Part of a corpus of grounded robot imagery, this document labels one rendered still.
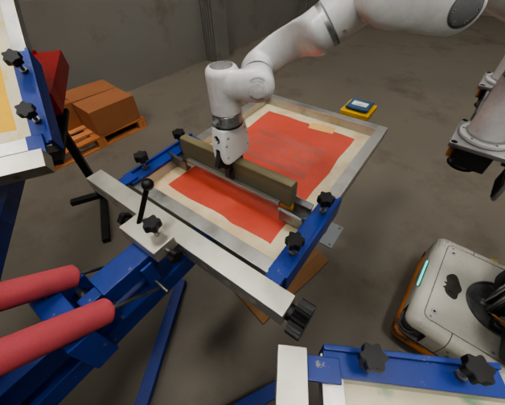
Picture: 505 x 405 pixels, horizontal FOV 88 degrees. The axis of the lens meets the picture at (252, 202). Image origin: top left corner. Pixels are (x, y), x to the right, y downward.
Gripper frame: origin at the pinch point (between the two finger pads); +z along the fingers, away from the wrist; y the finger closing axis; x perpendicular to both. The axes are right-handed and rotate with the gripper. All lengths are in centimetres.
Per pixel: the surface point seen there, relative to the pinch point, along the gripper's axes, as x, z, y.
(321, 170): -17.4, 10.3, 25.3
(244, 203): -5.1, 9.9, -2.3
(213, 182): 9.3, 9.7, -0.7
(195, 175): 17.1, 9.6, -1.6
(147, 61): 315, 76, 184
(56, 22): 319, 12, 95
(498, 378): -68, 6, -13
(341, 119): -11, 7, 56
